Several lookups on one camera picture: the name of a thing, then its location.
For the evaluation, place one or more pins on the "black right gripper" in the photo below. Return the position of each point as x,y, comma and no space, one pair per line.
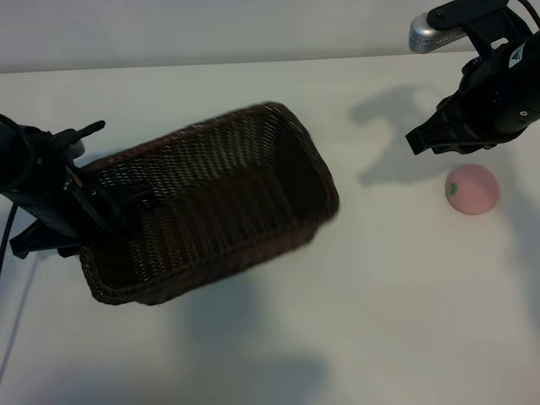
498,101

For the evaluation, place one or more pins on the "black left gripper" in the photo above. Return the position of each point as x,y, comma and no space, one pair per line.
59,190

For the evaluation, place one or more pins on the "pink toy peach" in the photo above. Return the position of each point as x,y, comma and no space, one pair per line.
474,190

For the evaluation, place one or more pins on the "dark brown wicker basket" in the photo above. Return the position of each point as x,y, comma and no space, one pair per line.
232,190

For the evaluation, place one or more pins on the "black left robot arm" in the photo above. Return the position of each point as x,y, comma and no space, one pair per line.
10,160

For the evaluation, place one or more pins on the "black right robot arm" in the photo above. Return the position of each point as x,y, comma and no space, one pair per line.
536,84

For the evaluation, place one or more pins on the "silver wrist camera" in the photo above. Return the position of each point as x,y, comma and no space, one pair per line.
430,36
80,148

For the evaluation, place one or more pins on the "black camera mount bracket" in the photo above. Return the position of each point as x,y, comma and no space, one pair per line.
476,17
84,130

